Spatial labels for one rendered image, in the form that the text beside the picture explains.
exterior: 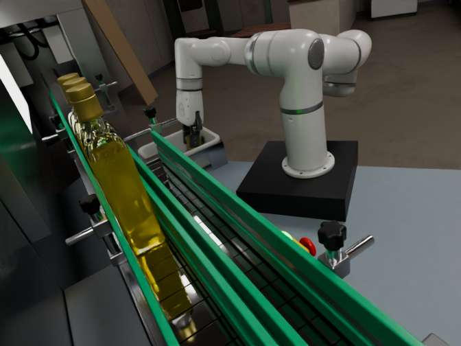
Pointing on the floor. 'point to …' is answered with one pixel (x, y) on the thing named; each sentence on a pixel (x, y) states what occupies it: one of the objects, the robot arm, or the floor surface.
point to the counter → (322, 15)
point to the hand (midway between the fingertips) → (191, 139)
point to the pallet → (261, 29)
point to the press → (172, 9)
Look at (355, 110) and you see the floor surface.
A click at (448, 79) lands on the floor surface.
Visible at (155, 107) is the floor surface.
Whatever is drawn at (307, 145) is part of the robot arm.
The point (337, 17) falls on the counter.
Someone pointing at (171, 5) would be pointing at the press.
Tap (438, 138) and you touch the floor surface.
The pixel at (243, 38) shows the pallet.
